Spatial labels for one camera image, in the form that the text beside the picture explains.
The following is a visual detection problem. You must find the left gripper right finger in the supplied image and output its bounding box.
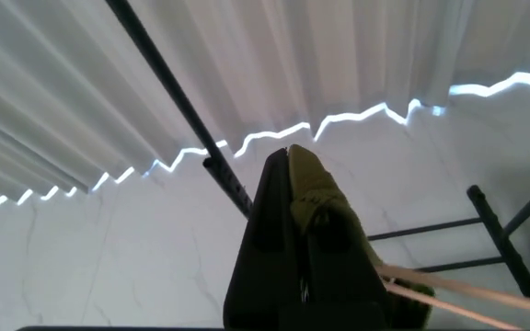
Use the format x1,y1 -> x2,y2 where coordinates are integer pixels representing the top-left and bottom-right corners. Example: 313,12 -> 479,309
303,214 -> 393,328

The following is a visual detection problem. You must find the black clothes rack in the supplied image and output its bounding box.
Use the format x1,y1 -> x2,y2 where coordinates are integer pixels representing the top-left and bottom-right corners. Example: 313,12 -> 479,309
103,0 -> 530,303

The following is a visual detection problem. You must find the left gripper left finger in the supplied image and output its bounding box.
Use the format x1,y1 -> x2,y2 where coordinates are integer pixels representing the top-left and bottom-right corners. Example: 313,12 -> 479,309
222,147 -> 305,328

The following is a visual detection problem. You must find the green printed garment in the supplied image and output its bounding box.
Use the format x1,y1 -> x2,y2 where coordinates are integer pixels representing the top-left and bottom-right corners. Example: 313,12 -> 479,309
287,143 -> 437,329

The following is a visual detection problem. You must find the pink clothes hanger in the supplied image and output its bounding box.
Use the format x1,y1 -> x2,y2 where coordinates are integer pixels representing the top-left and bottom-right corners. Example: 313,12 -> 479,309
374,263 -> 530,331

